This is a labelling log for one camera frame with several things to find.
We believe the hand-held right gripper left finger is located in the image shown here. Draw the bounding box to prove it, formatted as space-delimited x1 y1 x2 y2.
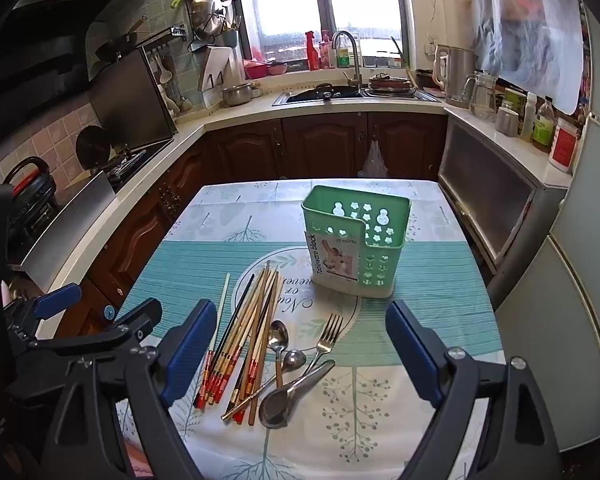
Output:
40 300 218 480

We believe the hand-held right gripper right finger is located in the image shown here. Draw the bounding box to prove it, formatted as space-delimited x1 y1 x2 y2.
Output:
386 300 563 480

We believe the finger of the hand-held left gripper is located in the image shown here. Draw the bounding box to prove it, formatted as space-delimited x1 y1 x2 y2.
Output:
2 282 83 346
25 297 163 386

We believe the pale red-banded chopstick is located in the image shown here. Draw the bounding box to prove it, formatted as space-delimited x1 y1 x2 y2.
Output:
195 272 231 408

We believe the bunch of wooden chopsticks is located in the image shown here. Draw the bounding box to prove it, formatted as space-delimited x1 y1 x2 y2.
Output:
202 260 281 427

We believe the long steel spoon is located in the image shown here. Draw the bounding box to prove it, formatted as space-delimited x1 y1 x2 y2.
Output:
269 319 291 390

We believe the steel fork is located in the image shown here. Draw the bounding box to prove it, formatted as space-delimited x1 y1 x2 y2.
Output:
280 313 345 386

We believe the large steel soup spoon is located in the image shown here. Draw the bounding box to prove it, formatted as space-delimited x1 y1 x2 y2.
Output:
258 359 337 430

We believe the small steel spoon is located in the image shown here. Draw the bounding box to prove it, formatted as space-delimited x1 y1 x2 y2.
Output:
221 349 307 421

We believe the green plastic utensil holder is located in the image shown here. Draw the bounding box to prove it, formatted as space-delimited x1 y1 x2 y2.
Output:
301 185 412 300

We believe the stainless steel panel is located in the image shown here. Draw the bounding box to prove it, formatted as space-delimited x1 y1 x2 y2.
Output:
10 170 118 286

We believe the leaf-printed teal tablecloth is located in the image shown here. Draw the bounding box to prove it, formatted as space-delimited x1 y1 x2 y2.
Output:
115 178 506 480

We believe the gas stove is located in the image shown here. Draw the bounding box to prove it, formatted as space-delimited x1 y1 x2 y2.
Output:
92 137 176 186

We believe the black round lid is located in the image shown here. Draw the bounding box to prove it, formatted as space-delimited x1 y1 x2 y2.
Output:
76 126 113 166

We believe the grey refrigerator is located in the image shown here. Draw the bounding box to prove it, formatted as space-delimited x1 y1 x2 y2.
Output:
495 5 600 456

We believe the steel-front cabinet appliance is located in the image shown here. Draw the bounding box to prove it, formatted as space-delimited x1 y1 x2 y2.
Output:
437 110 571 271

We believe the white countertop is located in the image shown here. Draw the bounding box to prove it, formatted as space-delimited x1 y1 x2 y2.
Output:
7 82 573 341

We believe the white plastic bag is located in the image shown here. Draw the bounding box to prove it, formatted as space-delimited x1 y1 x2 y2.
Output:
362 140 391 178

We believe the dark stove splash guard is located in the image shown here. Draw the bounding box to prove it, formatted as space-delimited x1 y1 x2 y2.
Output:
89 47 178 153

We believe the steel bowl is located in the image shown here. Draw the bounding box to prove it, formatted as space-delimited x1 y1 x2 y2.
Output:
221 83 255 107

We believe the grey cup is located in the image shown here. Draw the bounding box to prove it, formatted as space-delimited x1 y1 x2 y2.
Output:
496 105 518 136

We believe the red-label white jar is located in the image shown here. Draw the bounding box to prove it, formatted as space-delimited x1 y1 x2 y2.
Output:
548 119 581 173

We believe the green-label bottle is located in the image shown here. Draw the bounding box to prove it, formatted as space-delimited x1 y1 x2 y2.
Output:
531 97 556 153

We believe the white cutting board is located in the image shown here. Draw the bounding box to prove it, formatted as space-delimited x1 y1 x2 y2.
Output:
198 46 236 108

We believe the black frying pan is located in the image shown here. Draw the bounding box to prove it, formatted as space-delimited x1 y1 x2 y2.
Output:
96 17 146 61

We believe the white plastic bottle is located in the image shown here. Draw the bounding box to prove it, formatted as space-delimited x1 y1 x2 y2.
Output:
520 92 537 141

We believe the glass pitcher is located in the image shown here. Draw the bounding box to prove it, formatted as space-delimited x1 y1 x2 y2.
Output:
462 71 498 121

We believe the black range hood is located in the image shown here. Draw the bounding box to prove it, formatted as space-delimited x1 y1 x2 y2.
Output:
0 0 151 111

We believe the stack of dirty dishes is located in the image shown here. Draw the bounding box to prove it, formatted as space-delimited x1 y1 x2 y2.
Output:
367 74 416 97

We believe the steel kitchen sink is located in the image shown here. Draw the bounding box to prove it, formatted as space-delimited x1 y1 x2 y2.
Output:
271 85 443 107

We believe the steel electric kettle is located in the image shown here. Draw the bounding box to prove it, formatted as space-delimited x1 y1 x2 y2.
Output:
432 45 476 107

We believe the steel faucet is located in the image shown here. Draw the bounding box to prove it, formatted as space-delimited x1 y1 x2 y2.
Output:
331 30 363 88

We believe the hanging steel wok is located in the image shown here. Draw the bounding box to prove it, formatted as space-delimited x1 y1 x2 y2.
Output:
187 0 227 42

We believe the red glass bottle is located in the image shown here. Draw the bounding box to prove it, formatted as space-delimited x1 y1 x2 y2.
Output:
305 31 321 71

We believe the clear plastic sheet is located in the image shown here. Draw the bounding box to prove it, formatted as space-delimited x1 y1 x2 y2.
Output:
472 0 586 116

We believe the kitchen window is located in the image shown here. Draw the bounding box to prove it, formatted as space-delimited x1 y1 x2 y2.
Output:
235 0 416 68

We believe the wall utensil rail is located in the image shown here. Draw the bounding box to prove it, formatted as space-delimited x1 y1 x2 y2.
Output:
140 25 188 51

